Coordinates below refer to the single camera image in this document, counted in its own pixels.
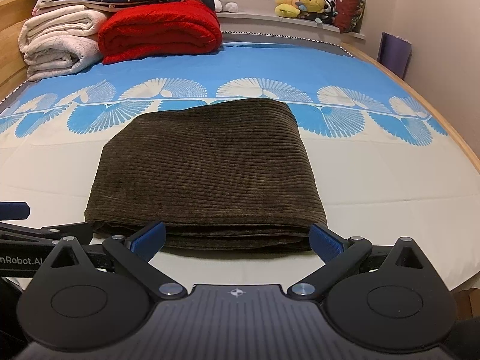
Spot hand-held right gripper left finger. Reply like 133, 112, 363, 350
41, 221, 187, 301

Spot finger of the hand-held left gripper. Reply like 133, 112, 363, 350
0, 222, 93, 245
0, 202, 30, 220

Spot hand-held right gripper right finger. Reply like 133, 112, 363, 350
287, 223, 436, 301

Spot brown corduroy pants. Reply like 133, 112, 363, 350
84, 97, 328, 259

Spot blue white printed bed sheet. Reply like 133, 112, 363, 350
0, 39, 480, 293

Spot cream folded blanket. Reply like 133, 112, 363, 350
18, 9, 110, 58

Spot purple board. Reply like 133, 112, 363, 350
377, 32, 412, 80

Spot red folded blanket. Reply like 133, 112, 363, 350
98, 0, 223, 65

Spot black white striped plush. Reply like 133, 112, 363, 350
315, 0, 341, 26

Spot dark star print blanket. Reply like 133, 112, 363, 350
37, 0, 188, 11

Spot white windowsill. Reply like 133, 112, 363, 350
215, 9, 366, 41

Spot dark red cushion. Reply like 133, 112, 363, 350
334, 0, 365, 34

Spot yellow bear plush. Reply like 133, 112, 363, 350
298, 0, 327, 15

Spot yellow duck plush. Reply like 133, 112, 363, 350
275, 0, 305, 19

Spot wooden bed frame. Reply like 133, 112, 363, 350
0, 0, 480, 293

